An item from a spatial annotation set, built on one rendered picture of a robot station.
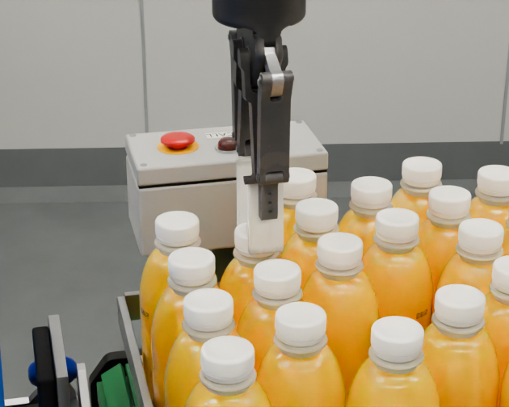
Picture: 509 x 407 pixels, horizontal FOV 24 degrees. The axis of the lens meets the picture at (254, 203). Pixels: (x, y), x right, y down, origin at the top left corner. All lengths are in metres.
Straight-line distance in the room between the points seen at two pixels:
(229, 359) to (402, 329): 0.13
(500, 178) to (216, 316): 0.37
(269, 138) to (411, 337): 0.19
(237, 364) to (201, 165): 0.40
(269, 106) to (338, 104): 2.86
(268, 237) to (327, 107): 2.79
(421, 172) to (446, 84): 2.66
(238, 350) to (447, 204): 0.32
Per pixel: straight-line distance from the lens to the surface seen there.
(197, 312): 0.90
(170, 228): 1.03
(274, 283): 0.94
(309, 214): 1.05
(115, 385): 1.21
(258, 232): 0.99
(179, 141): 1.22
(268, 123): 0.92
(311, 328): 0.88
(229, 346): 0.85
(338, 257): 0.99
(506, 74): 3.84
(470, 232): 1.03
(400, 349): 0.87
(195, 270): 0.96
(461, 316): 0.92
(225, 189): 1.21
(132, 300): 1.20
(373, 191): 1.10
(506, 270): 0.97
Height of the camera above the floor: 1.56
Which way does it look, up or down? 25 degrees down
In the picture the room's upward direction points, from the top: straight up
